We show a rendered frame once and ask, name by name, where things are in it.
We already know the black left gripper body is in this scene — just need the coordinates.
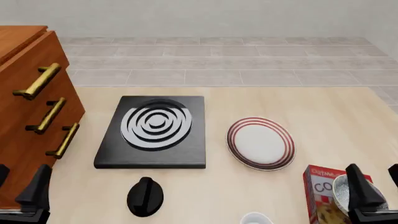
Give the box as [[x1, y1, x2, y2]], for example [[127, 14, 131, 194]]
[[0, 208, 51, 224]]

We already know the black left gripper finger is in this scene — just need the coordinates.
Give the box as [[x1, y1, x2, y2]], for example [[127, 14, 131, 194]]
[[0, 164, 11, 188], [15, 163, 52, 212]]

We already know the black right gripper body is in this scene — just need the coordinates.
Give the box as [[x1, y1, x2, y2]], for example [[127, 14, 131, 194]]
[[348, 208, 398, 224]]

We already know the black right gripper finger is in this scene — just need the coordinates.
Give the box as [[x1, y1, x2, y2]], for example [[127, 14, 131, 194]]
[[387, 163, 398, 183], [345, 162, 385, 212]]

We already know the patterned black white bowl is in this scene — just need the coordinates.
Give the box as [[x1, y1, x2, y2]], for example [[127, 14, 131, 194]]
[[332, 174, 390, 218]]

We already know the red cookies box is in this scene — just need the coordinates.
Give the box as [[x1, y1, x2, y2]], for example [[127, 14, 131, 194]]
[[302, 164, 374, 224]]

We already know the flat black stove plate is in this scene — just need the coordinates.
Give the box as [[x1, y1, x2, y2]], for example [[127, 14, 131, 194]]
[[93, 95, 207, 170]]

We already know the small white bowl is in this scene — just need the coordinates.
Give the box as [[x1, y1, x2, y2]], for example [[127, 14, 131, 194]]
[[239, 211, 275, 224]]

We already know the white plate with red rings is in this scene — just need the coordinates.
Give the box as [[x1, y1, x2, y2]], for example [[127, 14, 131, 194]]
[[225, 116, 297, 172]]

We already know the round black stove knob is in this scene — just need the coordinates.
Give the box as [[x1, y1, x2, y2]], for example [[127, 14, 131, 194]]
[[126, 176, 165, 218]]

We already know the wooden cabinet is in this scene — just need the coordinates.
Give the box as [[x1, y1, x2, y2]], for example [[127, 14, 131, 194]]
[[0, 25, 86, 210]]

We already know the long brass drawer handle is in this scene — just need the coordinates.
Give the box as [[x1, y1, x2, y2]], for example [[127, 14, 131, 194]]
[[12, 62, 62, 101]]

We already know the wooden drawer with long handle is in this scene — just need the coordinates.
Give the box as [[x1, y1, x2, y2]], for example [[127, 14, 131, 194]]
[[0, 30, 70, 155]]

